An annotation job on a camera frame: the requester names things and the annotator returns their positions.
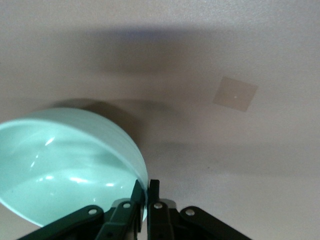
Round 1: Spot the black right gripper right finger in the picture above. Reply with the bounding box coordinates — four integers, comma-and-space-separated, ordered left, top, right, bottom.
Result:
146, 178, 251, 240

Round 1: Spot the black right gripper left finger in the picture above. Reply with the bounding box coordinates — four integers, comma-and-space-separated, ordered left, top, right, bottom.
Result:
17, 179, 145, 240

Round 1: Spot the mint green bowl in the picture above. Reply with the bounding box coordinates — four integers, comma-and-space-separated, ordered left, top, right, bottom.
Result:
0, 107, 148, 228

